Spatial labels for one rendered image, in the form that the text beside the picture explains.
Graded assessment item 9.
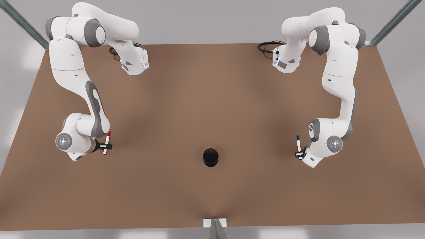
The black cable loop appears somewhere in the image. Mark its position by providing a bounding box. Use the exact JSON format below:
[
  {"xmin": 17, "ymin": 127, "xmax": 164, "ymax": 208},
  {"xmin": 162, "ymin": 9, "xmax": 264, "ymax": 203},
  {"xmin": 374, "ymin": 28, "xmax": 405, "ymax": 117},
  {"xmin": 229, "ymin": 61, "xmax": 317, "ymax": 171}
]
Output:
[
  {"xmin": 109, "ymin": 42, "xmax": 142, "ymax": 61},
  {"xmin": 257, "ymin": 40, "xmax": 285, "ymax": 59}
]

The black mesh pen holder cup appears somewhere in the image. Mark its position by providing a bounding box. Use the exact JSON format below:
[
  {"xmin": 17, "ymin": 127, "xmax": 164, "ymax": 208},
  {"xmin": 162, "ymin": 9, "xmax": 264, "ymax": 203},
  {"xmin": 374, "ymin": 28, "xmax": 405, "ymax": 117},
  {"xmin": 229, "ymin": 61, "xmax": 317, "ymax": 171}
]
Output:
[{"xmin": 203, "ymin": 148, "xmax": 219, "ymax": 167}]

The silver frame post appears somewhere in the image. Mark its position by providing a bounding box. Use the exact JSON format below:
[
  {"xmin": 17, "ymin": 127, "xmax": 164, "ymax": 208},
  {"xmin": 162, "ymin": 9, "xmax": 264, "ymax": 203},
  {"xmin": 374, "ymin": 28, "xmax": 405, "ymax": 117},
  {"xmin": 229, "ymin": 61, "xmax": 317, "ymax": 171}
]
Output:
[
  {"xmin": 365, "ymin": 0, "xmax": 423, "ymax": 46},
  {"xmin": 203, "ymin": 218, "xmax": 229, "ymax": 239},
  {"xmin": 0, "ymin": 0, "xmax": 50, "ymax": 51}
]

